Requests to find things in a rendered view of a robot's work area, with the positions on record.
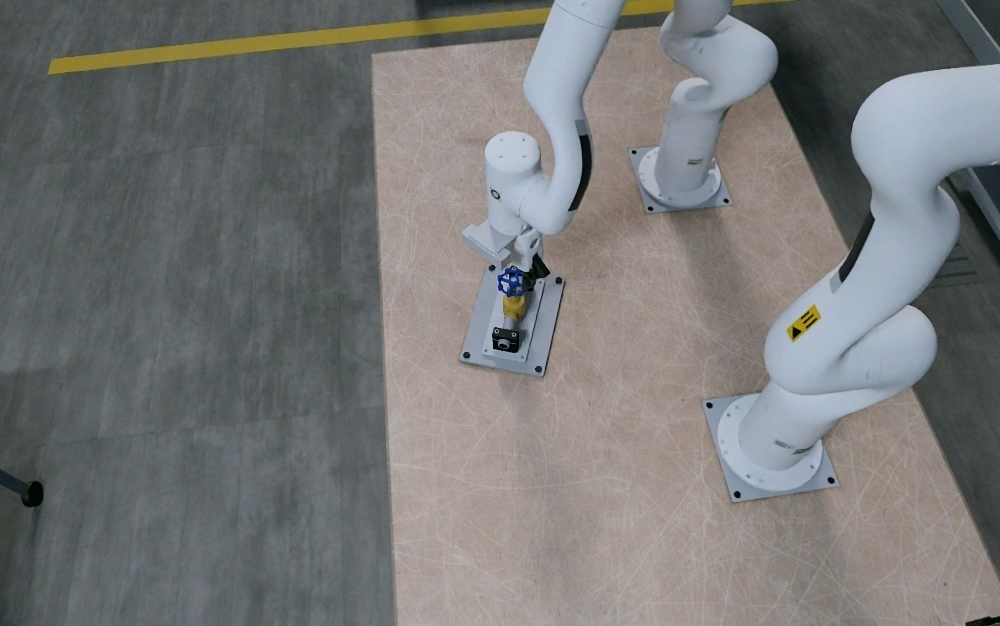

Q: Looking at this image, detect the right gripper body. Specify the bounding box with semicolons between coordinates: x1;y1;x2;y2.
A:
506;226;544;272

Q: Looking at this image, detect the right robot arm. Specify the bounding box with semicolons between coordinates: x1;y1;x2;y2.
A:
461;0;778;271

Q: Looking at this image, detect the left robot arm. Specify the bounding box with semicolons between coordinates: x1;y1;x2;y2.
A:
717;64;1000;492

